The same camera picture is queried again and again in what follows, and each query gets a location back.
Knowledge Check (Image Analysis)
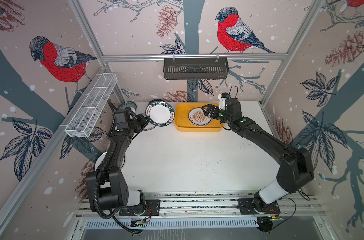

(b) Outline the orange sunburst plate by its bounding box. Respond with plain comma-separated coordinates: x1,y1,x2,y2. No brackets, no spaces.
188,108,212,127

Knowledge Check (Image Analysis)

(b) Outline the green rim plate front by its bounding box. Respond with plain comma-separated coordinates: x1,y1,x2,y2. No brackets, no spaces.
145,101,175,127

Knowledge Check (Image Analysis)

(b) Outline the green rim plate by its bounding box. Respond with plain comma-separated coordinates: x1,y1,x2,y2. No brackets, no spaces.
142,113,156,131
145,101,175,127

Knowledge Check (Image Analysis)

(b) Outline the green rim plate back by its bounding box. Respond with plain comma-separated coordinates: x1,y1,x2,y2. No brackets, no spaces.
142,113,156,131

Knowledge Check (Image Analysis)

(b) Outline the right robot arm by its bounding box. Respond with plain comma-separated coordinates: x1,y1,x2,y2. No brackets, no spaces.
202,98,314,213

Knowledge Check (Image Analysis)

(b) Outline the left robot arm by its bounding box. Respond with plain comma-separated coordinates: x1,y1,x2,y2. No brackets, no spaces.
85,109,148,219

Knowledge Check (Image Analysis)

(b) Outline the yellow plastic bin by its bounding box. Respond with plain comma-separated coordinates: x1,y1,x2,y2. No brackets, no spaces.
174,102,223,133

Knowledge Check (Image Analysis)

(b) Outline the small teal patterned plate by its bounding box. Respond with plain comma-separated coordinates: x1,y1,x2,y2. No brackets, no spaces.
118,102,137,113

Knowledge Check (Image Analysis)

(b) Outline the black hanging basket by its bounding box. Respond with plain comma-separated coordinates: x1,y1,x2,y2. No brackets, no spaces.
163,58,229,80

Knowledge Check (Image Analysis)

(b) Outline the white plate near base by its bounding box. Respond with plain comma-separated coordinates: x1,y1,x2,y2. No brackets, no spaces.
94,152,126,170

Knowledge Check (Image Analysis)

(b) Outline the horizontal aluminium rail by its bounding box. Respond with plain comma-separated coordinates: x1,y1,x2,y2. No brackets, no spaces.
102,53,288,63

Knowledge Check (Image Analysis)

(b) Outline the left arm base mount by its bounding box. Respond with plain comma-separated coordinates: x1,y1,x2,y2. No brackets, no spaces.
119,200,160,217

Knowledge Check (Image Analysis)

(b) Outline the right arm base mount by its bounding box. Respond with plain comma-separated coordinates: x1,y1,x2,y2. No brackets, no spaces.
236,198,281,215

